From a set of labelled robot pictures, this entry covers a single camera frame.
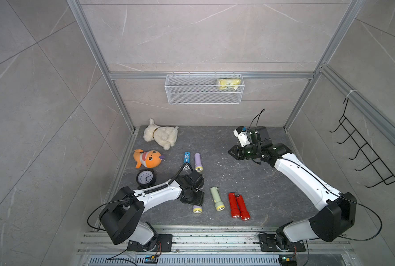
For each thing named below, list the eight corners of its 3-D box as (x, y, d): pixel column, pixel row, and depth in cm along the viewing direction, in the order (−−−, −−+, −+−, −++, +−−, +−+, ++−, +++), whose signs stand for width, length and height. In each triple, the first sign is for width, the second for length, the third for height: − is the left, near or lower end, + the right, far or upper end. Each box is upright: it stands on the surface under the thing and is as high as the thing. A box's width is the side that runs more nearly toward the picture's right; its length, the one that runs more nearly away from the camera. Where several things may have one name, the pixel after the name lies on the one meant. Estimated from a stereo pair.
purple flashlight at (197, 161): (196, 172, 99) (195, 169, 96) (193, 156, 107) (193, 153, 104) (203, 171, 99) (203, 168, 97) (199, 155, 107) (199, 152, 104)
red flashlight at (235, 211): (232, 218, 82) (233, 216, 80) (228, 194, 90) (228, 192, 88) (239, 217, 82) (241, 216, 80) (235, 194, 90) (236, 192, 88)
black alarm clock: (135, 188, 92) (133, 185, 89) (140, 171, 99) (138, 168, 96) (154, 188, 92) (152, 185, 89) (157, 171, 99) (156, 168, 96)
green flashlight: (217, 212, 84) (217, 210, 82) (209, 189, 92) (209, 187, 89) (225, 209, 85) (225, 208, 82) (216, 187, 92) (217, 185, 90)
